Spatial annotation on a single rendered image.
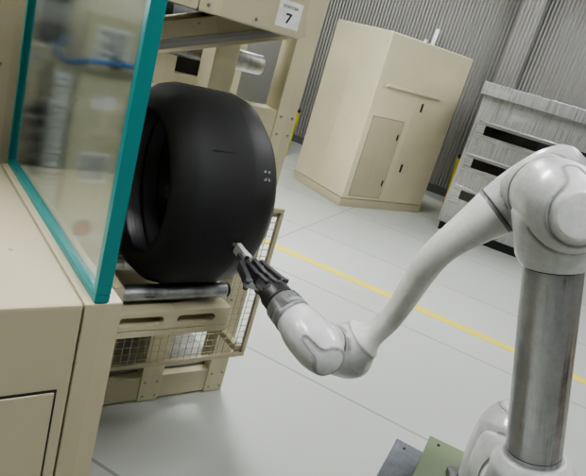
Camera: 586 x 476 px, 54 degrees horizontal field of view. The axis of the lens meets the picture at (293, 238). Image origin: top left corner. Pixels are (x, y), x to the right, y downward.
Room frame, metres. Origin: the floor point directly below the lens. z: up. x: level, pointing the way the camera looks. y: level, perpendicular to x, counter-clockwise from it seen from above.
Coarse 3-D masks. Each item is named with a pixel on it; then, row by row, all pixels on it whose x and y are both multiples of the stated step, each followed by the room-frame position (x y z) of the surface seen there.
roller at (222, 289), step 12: (132, 288) 1.38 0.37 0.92; (144, 288) 1.40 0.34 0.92; (156, 288) 1.42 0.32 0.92; (168, 288) 1.45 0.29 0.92; (180, 288) 1.47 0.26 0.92; (192, 288) 1.49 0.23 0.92; (204, 288) 1.52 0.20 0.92; (216, 288) 1.54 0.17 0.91; (228, 288) 1.57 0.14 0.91; (132, 300) 1.38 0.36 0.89
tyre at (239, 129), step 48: (192, 96) 1.49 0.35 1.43; (144, 144) 1.78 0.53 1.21; (192, 144) 1.38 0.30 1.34; (240, 144) 1.45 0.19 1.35; (144, 192) 1.78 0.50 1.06; (192, 192) 1.34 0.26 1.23; (240, 192) 1.41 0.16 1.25; (144, 240) 1.68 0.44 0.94; (192, 240) 1.34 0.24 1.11; (240, 240) 1.42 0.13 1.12
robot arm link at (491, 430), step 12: (492, 408) 1.16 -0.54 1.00; (504, 408) 1.14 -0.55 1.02; (480, 420) 1.16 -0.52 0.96; (492, 420) 1.13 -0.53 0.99; (504, 420) 1.11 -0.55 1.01; (480, 432) 1.14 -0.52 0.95; (492, 432) 1.11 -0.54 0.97; (504, 432) 1.10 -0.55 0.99; (468, 444) 1.16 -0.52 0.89; (480, 444) 1.11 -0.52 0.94; (492, 444) 1.08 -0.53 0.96; (468, 456) 1.14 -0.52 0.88; (480, 456) 1.08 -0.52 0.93; (468, 468) 1.12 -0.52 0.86; (480, 468) 1.06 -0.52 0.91
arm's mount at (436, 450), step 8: (432, 440) 1.36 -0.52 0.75; (424, 448) 1.32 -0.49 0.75; (432, 448) 1.33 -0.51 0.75; (440, 448) 1.34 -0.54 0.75; (448, 448) 1.35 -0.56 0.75; (456, 448) 1.36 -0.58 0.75; (424, 456) 1.28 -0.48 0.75; (432, 456) 1.29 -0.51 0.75; (440, 456) 1.30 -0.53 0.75; (448, 456) 1.31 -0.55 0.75; (456, 456) 1.32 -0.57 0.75; (424, 464) 1.25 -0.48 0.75; (432, 464) 1.26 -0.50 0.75; (440, 464) 1.27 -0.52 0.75; (448, 464) 1.28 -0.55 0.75; (456, 464) 1.28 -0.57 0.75; (416, 472) 1.20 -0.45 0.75; (424, 472) 1.21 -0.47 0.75; (432, 472) 1.22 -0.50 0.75; (440, 472) 1.23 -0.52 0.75
